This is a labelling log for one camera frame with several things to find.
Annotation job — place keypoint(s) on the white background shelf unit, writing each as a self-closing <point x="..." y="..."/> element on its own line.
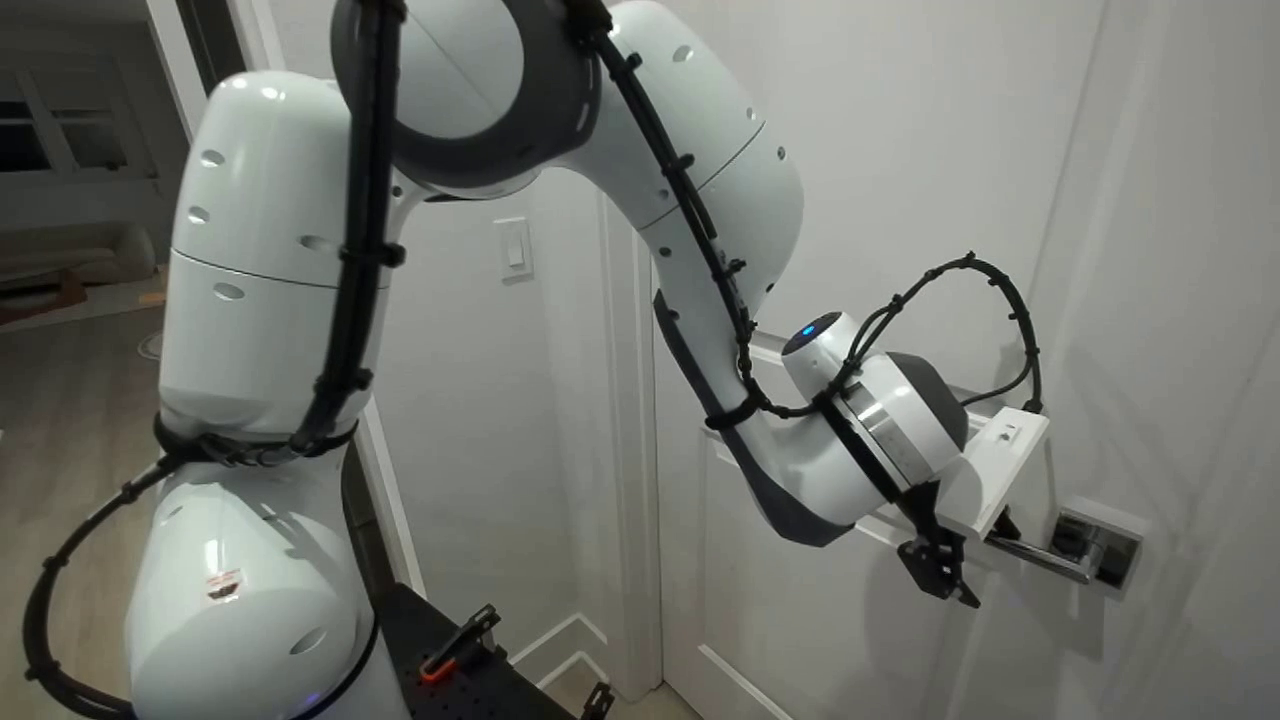
<point x="67" y="147"/>

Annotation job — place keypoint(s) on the white light switch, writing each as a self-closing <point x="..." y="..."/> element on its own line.
<point x="514" y="248"/>

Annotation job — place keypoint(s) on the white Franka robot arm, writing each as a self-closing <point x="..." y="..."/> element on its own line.
<point x="254" y="265"/>

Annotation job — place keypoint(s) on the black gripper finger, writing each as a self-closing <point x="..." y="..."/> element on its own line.
<point x="963" y="586"/>
<point x="913" y="564"/>

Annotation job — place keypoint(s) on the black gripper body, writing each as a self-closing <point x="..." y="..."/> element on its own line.
<point x="933" y="546"/>

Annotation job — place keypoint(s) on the white panelled door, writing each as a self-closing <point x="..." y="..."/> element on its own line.
<point x="865" y="201"/>

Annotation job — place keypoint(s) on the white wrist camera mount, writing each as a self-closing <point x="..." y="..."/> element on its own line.
<point x="993" y="464"/>

